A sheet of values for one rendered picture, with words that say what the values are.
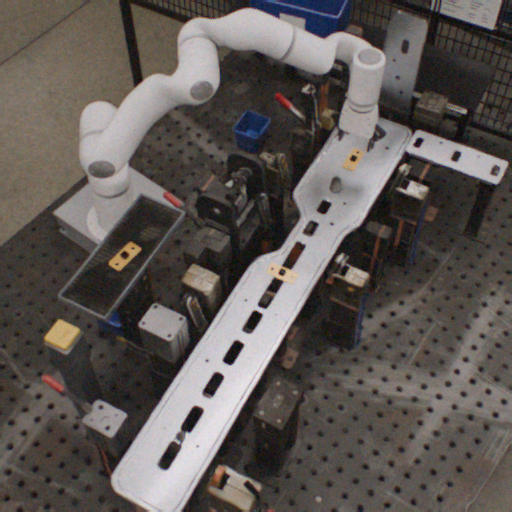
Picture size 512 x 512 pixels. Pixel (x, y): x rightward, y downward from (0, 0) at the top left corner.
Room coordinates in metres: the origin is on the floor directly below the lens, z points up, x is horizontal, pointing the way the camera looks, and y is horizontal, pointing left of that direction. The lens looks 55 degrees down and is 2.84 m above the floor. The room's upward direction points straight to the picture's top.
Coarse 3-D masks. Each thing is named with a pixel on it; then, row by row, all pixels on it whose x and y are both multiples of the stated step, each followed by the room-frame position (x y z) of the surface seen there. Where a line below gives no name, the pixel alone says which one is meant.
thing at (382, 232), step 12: (372, 228) 1.38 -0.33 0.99; (384, 228) 1.38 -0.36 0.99; (372, 240) 1.36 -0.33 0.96; (384, 240) 1.34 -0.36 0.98; (372, 252) 1.35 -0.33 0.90; (384, 252) 1.34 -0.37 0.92; (372, 264) 1.35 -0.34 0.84; (384, 264) 1.35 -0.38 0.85; (372, 276) 1.35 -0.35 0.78; (372, 288) 1.35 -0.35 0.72
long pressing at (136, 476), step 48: (336, 144) 1.69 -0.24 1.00; (384, 144) 1.69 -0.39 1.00; (288, 240) 1.33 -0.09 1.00; (336, 240) 1.33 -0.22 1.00; (240, 288) 1.17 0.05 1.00; (288, 288) 1.17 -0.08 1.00; (240, 336) 1.02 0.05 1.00; (192, 384) 0.89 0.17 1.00; (240, 384) 0.89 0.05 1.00; (144, 432) 0.76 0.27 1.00; (192, 432) 0.76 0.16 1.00; (144, 480) 0.65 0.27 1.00; (192, 480) 0.65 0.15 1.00
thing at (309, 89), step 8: (304, 88) 1.71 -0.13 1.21; (312, 88) 1.71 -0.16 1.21; (304, 96) 1.69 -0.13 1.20; (312, 96) 1.70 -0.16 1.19; (320, 96) 1.68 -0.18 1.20; (304, 104) 1.69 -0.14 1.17; (312, 104) 1.71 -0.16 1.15; (304, 112) 1.69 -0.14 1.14; (312, 112) 1.69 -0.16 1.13; (312, 120) 1.69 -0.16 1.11; (312, 128) 1.67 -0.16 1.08
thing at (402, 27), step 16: (400, 16) 1.87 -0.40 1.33; (400, 32) 1.86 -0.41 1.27; (416, 32) 1.84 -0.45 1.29; (384, 48) 1.88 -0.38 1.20; (400, 48) 1.86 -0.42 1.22; (416, 48) 1.84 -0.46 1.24; (400, 64) 1.85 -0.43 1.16; (416, 64) 1.83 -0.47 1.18; (384, 80) 1.87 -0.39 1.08; (400, 80) 1.85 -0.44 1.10; (384, 96) 1.87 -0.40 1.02; (400, 96) 1.84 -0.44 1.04
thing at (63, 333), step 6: (60, 324) 0.97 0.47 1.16; (66, 324) 0.97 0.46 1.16; (54, 330) 0.96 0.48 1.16; (60, 330) 0.96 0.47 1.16; (66, 330) 0.96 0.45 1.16; (72, 330) 0.95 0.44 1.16; (78, 330) 0.96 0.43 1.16; (48, 336) 0.94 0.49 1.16; (54, 336) 0.94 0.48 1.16; (60, 336) 0.94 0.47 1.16; (66, 336) 0.94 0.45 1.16; (72, 336) 0.94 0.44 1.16; (48, 342) 0.93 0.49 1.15; (54, 342) 0.92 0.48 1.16; (60, 342) 0.92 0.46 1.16; (66, 342) 0.92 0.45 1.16; (66, 348) 0.91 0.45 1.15
